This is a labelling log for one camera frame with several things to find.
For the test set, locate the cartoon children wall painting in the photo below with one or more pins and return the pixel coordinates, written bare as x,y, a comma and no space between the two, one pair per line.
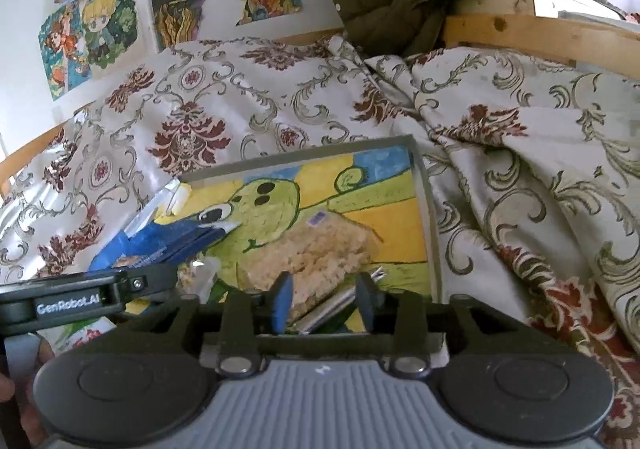
81,39

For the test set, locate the rice cracker clear packet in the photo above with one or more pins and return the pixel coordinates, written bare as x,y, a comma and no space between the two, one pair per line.
320,252

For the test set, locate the floral damask bedspread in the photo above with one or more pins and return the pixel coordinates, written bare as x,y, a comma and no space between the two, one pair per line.
534,169

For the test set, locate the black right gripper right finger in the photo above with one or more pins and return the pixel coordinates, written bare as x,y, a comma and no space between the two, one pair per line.
369,300

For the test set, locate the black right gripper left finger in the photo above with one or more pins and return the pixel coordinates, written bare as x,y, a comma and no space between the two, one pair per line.
280,298

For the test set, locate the wooden bed frame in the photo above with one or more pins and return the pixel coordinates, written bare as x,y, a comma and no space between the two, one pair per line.
570,31

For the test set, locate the painted frog tray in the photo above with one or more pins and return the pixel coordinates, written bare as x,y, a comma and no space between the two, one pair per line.
378,183

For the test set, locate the person left hand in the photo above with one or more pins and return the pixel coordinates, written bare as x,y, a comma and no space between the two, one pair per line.
25,355

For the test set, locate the blue snack bag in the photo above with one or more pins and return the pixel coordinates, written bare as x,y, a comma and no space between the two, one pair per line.
170,244

